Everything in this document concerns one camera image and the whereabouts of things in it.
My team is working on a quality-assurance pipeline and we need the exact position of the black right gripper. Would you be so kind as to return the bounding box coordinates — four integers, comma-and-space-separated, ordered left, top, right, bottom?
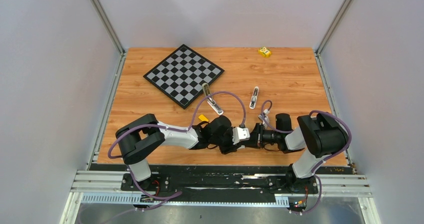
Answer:
240, 123, 282, 149

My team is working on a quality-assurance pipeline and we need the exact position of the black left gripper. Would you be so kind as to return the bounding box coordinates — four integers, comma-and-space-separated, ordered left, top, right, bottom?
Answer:
210, 127, 241, 154

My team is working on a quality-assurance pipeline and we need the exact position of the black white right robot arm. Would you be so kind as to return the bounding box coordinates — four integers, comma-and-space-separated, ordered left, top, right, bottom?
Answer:
243, 110, 352, 193

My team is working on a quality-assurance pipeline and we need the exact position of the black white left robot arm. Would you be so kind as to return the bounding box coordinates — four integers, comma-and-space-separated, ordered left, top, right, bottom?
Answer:
115, 114, 250, 191

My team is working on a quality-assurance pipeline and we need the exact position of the yellow rectangular block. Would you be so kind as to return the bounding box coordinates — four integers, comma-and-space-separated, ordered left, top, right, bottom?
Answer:
198, 114, 209, 122

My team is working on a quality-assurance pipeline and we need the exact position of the black white chessboard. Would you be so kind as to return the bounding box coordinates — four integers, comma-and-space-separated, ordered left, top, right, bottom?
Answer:
143, 44, 224, 109

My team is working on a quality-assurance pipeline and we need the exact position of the yellow printed small box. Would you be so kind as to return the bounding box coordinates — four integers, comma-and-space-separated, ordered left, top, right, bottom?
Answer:
258, 47, 272, 58

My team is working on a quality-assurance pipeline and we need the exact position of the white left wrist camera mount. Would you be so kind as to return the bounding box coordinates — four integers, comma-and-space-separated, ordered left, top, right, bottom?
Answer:
232, 127, 250, 145

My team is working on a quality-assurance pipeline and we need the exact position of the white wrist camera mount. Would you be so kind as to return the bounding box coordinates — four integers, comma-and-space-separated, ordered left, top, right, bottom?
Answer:
258, 109, 270, 129
232, 127, 250, 145

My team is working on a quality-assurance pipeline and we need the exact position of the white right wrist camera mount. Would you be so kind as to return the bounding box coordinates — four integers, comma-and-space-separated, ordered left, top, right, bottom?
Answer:
258, 109, 270, 129

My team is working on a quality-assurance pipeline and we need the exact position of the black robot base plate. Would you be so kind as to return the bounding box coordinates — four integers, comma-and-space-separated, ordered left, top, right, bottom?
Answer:
120, 165, 319, 204

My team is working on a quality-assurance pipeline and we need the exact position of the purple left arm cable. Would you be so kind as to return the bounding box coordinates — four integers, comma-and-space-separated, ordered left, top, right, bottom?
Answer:
107, 91, 248, 211

